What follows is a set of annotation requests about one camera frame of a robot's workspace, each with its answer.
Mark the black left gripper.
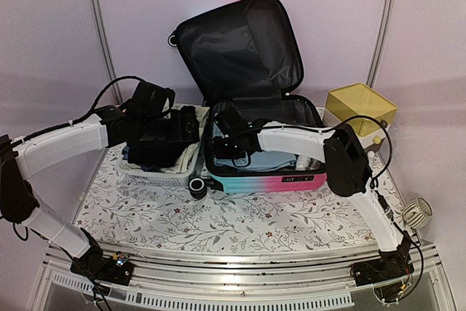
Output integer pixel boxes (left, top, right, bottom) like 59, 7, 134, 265
138, 112, 199, 145

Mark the pale blue denim garment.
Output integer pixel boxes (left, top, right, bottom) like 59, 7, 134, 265
213, 121, 298, 173

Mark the beige garment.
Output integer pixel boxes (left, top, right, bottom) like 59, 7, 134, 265
160, 106, 209, 174

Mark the dark blue denim garment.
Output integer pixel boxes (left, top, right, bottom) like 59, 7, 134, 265
122, 146, 161, 173

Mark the white cylindrical bottle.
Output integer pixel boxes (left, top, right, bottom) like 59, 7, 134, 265
295, 155, 312, 171

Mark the pink and teal kids suitcase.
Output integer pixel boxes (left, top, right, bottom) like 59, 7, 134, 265
167, 0, 326, 193

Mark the yellow top drawer box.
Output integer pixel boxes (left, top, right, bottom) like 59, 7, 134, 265
323, 83, 398, 152

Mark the black garment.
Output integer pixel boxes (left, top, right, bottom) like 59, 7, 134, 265
127, 135, 199, 168

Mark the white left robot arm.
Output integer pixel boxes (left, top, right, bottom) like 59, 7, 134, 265
1, 79, 200, 286

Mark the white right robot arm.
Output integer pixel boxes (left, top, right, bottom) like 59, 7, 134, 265
211, 106, 414, 286

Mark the white perforated plastic basket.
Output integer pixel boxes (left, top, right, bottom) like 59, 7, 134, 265
115, 149, 200, 187

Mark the floral patterned table mat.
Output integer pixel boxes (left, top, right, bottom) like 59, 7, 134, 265
75, 146, 402, 256

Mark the aluminium front rail frame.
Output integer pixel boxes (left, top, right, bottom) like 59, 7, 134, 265
31, 242, 457, 310

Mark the left wall aluminium post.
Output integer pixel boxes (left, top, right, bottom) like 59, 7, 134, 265
89, 0, 117, 82

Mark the wall aluminium post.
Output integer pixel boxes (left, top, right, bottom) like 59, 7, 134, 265
89, 0, 117, 82
366, 0, 395, 88

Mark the right wall aluminium post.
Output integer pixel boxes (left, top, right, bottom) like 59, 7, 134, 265
366, 0, 395, 88

